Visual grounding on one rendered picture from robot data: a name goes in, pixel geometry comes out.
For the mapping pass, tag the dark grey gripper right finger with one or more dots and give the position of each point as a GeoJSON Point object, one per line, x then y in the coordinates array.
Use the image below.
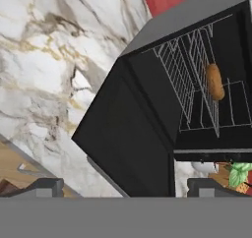
{"type": "Point", "coordinates": [200, 185]}

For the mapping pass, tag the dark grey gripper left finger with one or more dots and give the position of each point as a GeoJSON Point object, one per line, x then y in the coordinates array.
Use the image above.
{"type": "Point", "coordinates": [49, 185]}

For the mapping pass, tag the white plate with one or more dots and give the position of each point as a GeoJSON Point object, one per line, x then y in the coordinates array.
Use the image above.
{"type": "Point", "coordinates": [204, 167]}

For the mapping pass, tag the black toaster oven door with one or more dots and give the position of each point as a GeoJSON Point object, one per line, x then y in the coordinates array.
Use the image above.
{"type": "Point", "coordinates": [131, 127]}

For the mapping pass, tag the brown bagel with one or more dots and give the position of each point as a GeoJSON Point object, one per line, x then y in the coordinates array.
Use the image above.
{"type": "Point", "coordinates": [215, 82]}

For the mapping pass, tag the black toaster oven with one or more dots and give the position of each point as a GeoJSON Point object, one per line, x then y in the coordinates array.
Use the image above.
{"type": "Point", "coordinates": [197, 19]}

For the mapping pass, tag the green leafy pineapple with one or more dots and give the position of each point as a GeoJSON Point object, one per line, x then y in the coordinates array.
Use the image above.
{"type": "Point", "coordinates": [239, 176]}

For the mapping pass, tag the wooden drawer front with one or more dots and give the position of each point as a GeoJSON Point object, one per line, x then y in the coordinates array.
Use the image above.
{"type": "Point", "coordinates": [13, 163]}

